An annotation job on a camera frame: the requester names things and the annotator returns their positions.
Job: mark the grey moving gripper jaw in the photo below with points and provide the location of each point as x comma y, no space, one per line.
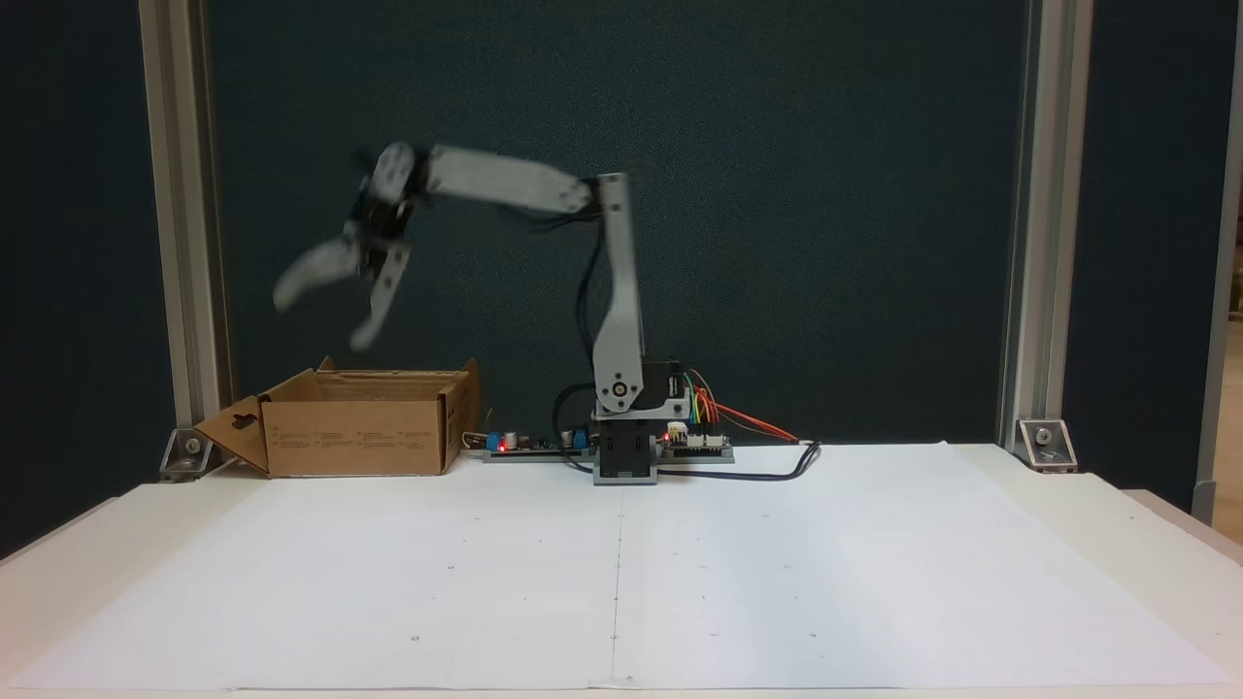
316,272

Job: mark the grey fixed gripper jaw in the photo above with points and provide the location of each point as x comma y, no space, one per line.
381,301

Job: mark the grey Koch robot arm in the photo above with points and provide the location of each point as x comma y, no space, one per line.
620,291

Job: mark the brown cardboard box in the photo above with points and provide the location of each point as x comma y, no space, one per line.
359,437

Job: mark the grey vertical beam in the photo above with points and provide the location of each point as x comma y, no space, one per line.
1219,291

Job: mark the aluminium frame post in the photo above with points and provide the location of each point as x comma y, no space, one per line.
189,243
1044,243

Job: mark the metal corner bracket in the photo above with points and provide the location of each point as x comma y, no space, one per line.
1047,445
189,454

